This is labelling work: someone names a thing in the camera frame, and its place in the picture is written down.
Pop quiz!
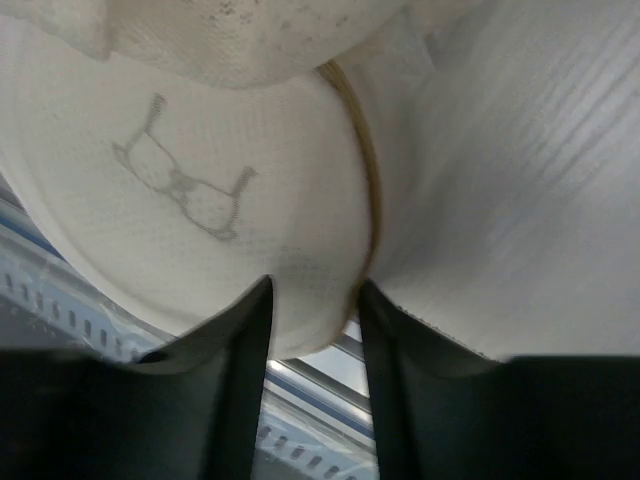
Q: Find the slotted cable duct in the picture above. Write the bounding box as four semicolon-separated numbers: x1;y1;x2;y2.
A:
1;264;378;480

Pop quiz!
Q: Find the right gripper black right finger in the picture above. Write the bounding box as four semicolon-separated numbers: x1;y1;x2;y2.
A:
358;283;639;479

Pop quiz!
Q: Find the aluminium mounting rail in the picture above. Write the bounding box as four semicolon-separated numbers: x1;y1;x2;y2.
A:
1;183;372;438

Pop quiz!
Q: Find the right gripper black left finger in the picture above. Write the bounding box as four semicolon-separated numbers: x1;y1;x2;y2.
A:
1;276;274;479

